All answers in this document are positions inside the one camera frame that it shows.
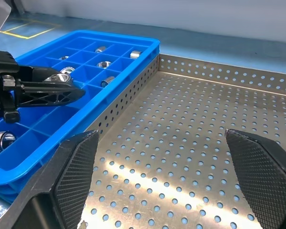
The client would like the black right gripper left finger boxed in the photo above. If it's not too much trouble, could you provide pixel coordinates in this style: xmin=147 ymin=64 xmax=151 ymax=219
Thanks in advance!
xmin=0 ymin=130 xmax=100 ymax=229

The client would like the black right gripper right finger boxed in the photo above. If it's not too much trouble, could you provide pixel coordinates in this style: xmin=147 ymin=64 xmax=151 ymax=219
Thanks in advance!
xmin=225 ymin=128 xmax=286 ymax=229

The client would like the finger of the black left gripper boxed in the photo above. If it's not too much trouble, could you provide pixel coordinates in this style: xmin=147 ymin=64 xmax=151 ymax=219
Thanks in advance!
xmin=19 ymin=80 xmax=86 ymax=108
xmin=18 ymin=66 xmax=63 ymax=83

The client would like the blue compartment plastic tray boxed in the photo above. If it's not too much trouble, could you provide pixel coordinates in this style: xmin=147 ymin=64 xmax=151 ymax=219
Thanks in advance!
xmin=0 ymin=30 xmax=160 ymax=203

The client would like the perforated steel tray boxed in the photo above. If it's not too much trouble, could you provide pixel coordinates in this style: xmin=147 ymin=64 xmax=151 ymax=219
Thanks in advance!
xmin=78 ymin=53 xmax=286 ymax=229

